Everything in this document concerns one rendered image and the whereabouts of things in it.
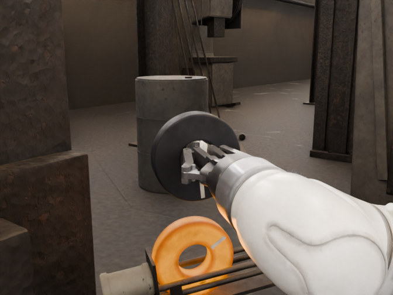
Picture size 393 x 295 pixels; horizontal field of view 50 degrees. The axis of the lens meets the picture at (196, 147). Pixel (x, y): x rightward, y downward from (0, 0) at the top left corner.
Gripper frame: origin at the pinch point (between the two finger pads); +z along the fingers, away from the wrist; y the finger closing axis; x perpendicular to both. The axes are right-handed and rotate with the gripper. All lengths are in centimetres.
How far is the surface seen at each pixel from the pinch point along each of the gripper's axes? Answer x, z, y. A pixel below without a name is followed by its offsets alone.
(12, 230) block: -12.3, 2.4, -30.5
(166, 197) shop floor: -103, 224, 50
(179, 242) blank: -17.6, 0.4, -2.9
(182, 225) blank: -14.6, 0.8, -2.2
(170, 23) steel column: 26, 402, 100
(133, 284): -24.0, -0.6, -11.6
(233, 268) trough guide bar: -23.5, -1.9, 6.9
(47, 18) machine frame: 21.2, 26.6, -22.8
